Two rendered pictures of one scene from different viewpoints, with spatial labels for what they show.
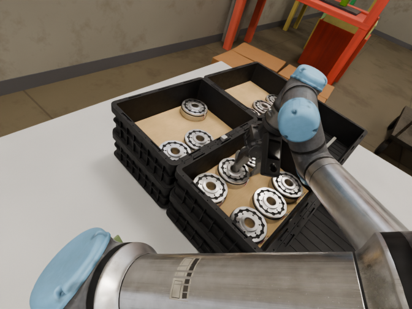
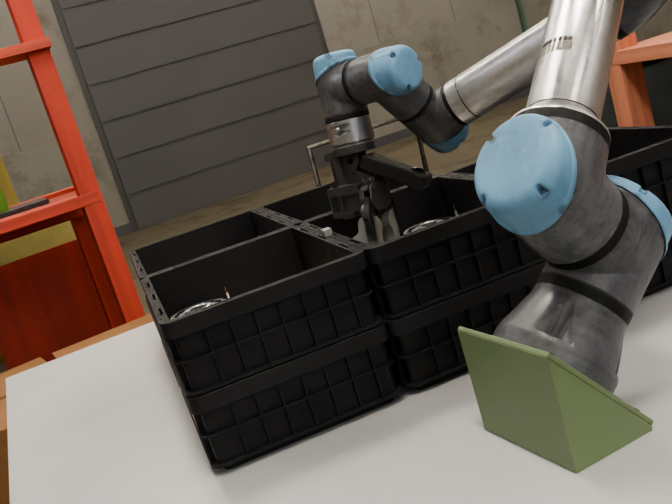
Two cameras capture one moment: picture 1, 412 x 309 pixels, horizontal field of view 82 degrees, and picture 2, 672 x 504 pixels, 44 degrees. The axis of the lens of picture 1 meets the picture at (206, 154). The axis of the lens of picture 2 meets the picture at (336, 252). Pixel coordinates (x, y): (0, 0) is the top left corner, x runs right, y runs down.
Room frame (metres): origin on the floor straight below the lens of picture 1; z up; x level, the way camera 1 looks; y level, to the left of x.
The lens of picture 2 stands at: (-0.39, 0.89, 1.18)
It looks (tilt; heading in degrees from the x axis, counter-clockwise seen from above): 12 degrees down; 315
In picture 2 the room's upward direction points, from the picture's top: 17 degrees counter-clockwise
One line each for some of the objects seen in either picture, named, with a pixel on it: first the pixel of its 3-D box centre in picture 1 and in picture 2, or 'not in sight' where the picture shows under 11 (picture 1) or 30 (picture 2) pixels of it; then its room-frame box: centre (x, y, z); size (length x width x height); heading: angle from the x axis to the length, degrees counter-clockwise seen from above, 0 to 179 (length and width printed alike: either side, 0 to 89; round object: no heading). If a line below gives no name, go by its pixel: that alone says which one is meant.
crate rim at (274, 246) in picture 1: (260, 174); (411, 212); (0.48, -0.16, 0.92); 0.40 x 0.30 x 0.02; 149
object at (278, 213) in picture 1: (270, 202); not in sight; (0.44, -0.22, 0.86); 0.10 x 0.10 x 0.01
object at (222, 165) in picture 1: (233, 170); not in sight; (0.52, -0.10, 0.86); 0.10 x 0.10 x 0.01
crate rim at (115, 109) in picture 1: (189, 114); (242, 273); (0.63, 0.09, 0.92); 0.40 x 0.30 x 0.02; 149
